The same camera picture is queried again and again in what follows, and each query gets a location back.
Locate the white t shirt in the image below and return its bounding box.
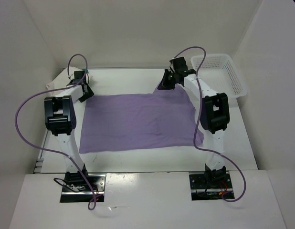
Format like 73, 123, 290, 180
46, 67, 80, 96

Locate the purple t shirt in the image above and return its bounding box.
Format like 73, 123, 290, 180
79, 85, 196, 154

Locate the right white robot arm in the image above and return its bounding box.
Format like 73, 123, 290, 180
157, 69, 230, 187

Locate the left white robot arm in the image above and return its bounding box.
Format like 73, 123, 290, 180
44, 83, 94, 191

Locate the white plastic basket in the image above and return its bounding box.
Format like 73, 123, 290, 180
190, 54, 247, 98

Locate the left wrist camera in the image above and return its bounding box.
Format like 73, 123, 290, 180
74, 71, 87, 84

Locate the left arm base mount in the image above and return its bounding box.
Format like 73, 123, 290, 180
56, 174, 106, 203

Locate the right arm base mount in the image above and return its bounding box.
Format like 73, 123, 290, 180
189, 172, 235, 201

